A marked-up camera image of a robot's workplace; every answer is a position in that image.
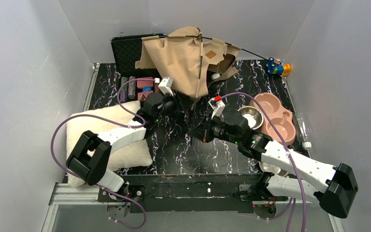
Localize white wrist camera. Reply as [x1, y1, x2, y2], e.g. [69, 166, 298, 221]
[158, 77, 173, 96]
[208, 96, 225, 119]

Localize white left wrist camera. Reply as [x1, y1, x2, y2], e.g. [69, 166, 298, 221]
[158, 77, 173, 96]

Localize steel bowl near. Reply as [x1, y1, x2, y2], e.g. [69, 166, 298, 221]
[259, 162, 288, 177]

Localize steel bowl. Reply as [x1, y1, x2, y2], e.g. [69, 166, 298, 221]
[238, 106, 264, 130]
[259, 162, 288, 177]

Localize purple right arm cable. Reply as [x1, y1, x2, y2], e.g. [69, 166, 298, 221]
[219, 92, 308, 232]

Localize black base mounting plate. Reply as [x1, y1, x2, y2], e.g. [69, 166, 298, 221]
[97, 173, 288, 214]

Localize tan fabric pet tent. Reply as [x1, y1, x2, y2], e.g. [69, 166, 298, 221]
[135, 27, 240, 100]

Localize white fluffy cushion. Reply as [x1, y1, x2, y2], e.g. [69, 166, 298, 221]
[66, 101, 153, 190]

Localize clear plastic water bottle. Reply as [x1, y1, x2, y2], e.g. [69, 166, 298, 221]
[293, 113, 312, 151]

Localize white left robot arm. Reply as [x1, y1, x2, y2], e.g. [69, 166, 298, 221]
[66, 91, 193, 192]

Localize white pompom toy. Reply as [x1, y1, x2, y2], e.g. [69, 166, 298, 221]
[211, 73, 221, 81]

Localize black poker chip case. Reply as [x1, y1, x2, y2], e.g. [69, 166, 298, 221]
[111, 32, 167, 103]

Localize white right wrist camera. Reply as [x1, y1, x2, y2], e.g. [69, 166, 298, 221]
[208, 96, 225, 119]

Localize colourful toy block car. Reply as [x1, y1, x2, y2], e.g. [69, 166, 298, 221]
[266, 57, 292, 76]

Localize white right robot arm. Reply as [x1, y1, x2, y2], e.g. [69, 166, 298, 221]
[188, 111, 358, 218]

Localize steel bowl far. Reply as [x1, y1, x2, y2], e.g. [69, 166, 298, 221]
[238, 106, 264, 130]

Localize pink double pet bowl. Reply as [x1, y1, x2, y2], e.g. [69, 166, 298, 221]
[249, 93, 296, 146]

